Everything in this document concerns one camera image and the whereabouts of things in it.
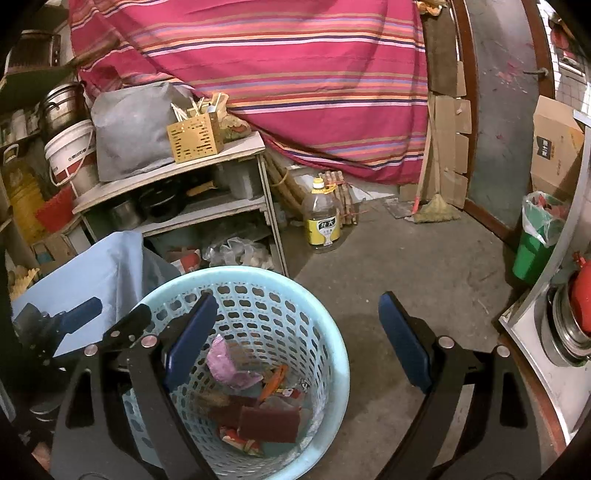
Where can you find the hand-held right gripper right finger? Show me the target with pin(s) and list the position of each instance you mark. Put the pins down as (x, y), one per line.
(406, 341)

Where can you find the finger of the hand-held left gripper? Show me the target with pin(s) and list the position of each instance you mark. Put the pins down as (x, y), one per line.
(76, 316)
(129, 325)

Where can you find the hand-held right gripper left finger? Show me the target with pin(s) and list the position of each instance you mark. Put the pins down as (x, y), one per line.
(189, 341)

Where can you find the pink snack wrapper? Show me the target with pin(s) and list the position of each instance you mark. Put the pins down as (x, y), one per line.
(226, 364)

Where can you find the light blue plastic basket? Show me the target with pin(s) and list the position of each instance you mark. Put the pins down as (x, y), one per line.
(295, 323)

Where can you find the yellow foam egg tray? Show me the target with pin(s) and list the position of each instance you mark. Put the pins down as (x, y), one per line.
(23, 279)

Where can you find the crumpled clear plastic bags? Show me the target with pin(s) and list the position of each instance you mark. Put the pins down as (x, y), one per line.
(238, 251)

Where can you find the red plastic basket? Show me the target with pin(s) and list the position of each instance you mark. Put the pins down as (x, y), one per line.
(55, 210)

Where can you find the black pan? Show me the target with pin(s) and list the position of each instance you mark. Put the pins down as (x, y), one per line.
(159, 201)

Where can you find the large yellow oil bottle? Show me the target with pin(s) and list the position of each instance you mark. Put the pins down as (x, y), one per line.
(21, 194)

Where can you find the low wooden cabinet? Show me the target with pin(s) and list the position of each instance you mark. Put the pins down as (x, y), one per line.
(194, 194)

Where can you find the yellow label oil bottle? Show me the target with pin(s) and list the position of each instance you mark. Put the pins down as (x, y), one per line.
(323, 217)

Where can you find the stack of steel bowls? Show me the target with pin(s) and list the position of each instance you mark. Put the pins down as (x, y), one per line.
(561, 323)

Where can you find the white plastic bucket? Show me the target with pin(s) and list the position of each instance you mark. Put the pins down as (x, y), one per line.
(71, 152)

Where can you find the bundle of sticks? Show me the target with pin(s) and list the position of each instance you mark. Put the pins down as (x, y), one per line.
(339, 191)

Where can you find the green bin with bag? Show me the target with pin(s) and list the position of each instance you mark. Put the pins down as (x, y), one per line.
(538, 240)

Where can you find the red plastic container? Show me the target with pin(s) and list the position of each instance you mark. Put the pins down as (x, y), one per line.
(581, 295)

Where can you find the grey fabric bag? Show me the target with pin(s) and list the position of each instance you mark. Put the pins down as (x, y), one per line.
(131, 134)

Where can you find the wooden chopstick holder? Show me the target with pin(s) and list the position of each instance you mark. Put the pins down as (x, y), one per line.
(194, 138)

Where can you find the steel cooking pot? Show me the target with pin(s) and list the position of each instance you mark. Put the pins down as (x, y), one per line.
(62, 108)

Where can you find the brown cardboard box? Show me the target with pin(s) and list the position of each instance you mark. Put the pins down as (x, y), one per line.
(554, 147)

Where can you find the toaster oven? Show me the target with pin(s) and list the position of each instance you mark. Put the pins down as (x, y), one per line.
(34, 50)

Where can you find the pink striped hanging cloth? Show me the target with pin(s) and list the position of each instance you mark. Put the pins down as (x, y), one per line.
(277, 69)

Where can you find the cardboard wall pieces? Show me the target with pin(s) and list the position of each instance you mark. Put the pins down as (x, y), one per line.
(450, 138)

